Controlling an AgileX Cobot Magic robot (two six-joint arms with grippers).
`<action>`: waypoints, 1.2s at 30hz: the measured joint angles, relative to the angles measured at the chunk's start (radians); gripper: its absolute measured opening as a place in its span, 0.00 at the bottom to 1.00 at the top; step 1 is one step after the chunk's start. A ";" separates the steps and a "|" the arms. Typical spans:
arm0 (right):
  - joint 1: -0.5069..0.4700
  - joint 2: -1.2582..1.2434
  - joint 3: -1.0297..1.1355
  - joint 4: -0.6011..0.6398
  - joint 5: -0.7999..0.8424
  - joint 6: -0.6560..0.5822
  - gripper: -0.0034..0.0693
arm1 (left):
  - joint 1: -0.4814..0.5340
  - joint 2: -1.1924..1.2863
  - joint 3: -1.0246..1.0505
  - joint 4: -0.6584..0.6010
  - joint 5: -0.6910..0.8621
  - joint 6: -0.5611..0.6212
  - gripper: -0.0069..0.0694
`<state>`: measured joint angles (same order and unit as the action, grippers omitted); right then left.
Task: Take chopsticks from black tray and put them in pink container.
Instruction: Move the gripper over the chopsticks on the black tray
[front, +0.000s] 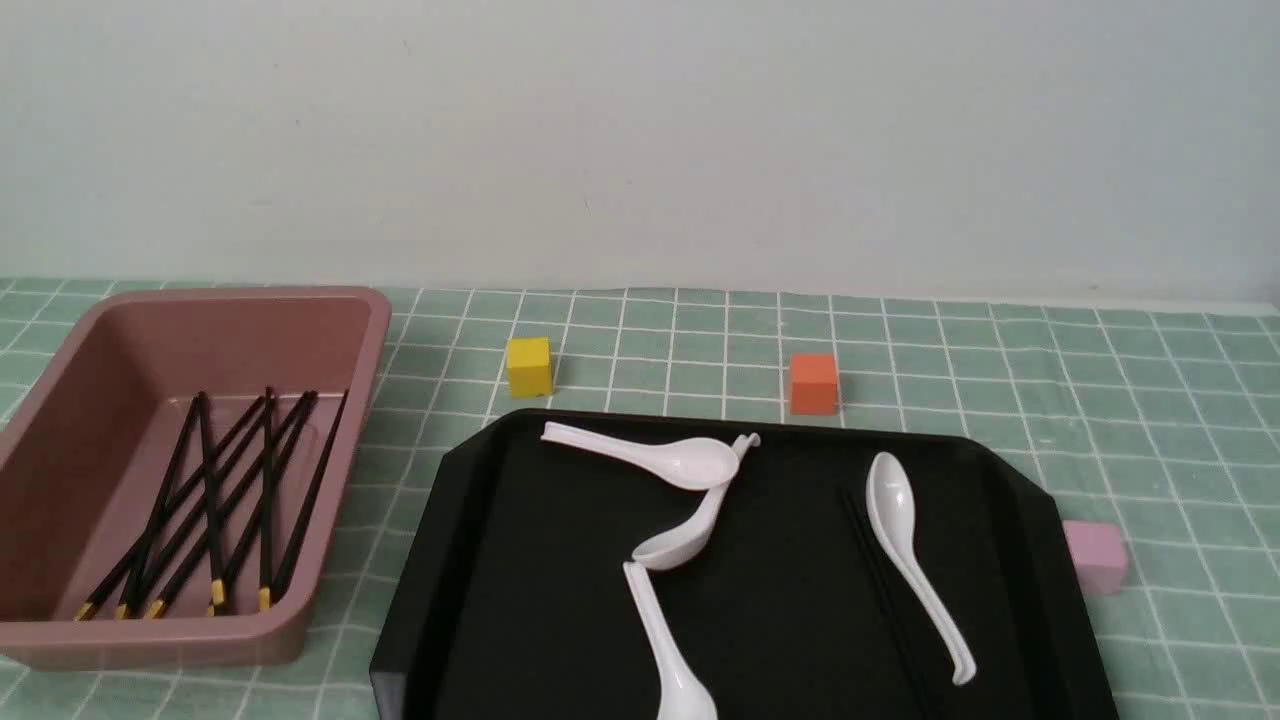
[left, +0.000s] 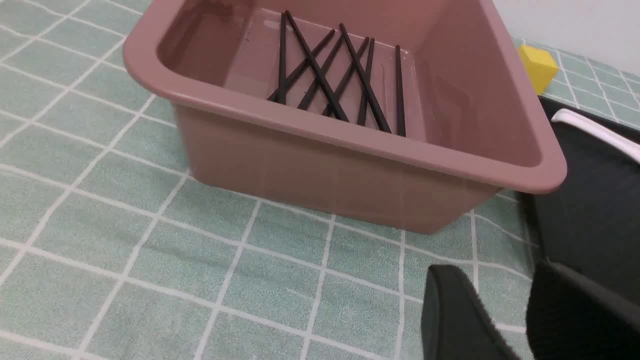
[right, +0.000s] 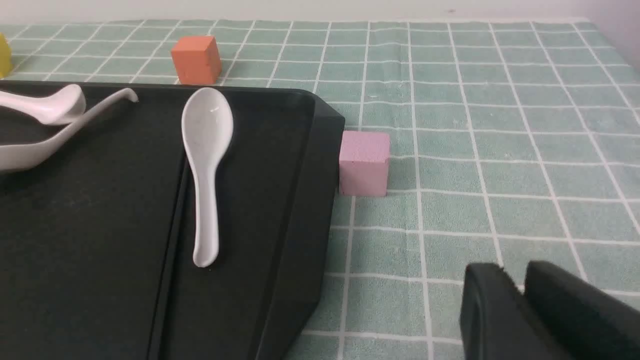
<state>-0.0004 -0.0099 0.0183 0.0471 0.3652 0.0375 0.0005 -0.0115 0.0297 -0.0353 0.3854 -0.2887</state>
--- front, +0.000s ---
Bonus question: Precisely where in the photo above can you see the black chopstick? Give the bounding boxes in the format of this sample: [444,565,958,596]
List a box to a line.
[143,392,317,619]
[257,386,276,612]
[838,486,934,719]
[76,395,269,623]
[113,393,204,621]
[195,391,227,618]
[259,388,349,610]

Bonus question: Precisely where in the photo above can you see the yellow cube block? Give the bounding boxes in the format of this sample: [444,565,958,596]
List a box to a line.
[506,336,554,398]

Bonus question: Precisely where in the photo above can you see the white spoon top left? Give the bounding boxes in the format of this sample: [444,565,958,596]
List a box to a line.
[541,421,741,491]

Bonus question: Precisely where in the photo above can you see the white spoon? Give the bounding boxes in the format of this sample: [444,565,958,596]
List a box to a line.
[865,452,977,687]
[622,561,718,719]
[541,421,741,491]
[631,433,762,571]

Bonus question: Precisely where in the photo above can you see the orange cube block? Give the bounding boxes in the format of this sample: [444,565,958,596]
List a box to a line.
[788,354,840,416]

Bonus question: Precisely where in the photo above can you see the white spoon middle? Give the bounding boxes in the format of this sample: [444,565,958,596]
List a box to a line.
[631,433,762,571]

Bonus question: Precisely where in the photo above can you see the white spoon right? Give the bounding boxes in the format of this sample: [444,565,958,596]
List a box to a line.
[865,452,977,687]

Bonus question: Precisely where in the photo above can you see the black plastic tray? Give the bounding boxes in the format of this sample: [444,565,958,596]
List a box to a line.
[369,409,1117,719]

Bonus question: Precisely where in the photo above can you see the white spoon bottom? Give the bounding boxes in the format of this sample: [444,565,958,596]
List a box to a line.
[622,561,718,719]

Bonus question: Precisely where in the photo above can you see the black chopstick in bin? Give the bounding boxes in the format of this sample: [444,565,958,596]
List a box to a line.
[113,393,204,621]
[257,386,276,612]
[195,391,227,618]
[143,392,317,619]
[76,395,269,623]
[259,388,349,610]

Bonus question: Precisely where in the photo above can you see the pink cube block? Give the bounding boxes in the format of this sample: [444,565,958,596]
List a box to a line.
[1062,520,1129,596]

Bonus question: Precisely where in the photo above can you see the green checkered tablecloth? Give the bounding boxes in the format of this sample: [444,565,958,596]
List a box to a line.
[1,286,1279,719]

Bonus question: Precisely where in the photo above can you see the pink plastic bin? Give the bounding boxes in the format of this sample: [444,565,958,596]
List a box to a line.
[1,287,390,670]

